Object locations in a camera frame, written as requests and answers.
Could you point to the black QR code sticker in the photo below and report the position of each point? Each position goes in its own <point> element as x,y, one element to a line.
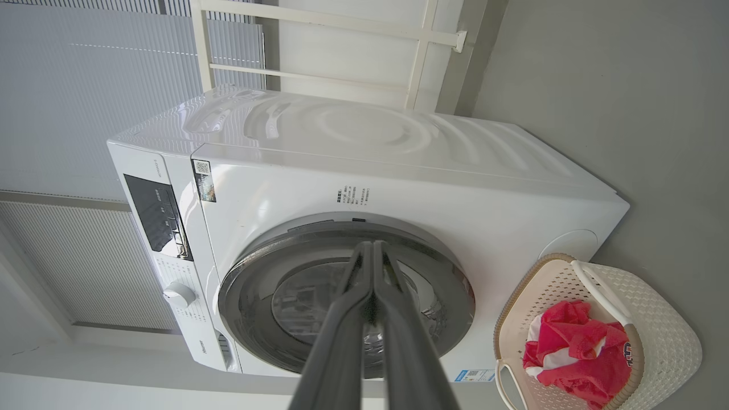
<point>204,185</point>

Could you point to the blue energy label sticker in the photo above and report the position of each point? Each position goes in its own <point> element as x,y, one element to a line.
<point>472,376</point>

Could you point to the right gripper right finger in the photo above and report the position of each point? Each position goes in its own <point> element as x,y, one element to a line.
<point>407,353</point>

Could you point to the red and white garment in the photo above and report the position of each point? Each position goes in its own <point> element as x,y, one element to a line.
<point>569,341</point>

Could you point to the white front-load washing machine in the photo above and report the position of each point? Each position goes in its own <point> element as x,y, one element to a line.
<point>398,188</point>

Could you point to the white detergent drawer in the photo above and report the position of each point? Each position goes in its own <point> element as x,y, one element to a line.
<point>225,350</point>

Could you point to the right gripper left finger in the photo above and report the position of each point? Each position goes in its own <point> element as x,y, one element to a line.
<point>342,353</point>

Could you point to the white control knob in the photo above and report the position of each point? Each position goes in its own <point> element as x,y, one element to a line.
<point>179,295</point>

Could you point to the cream perforated laundry basket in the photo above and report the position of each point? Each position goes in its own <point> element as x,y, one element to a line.
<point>660,319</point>

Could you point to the black round glass washer door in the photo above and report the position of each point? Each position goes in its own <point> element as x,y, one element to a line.
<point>250,307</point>

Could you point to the black control display panel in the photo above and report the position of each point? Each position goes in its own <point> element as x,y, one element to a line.
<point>151,210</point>

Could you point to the cream metal railing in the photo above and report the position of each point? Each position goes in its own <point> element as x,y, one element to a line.
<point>319,20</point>

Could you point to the white window blinds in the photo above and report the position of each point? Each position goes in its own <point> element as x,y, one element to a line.
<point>85,102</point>
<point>74,267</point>

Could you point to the round white filter cover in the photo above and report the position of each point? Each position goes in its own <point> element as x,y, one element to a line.
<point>569,247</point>

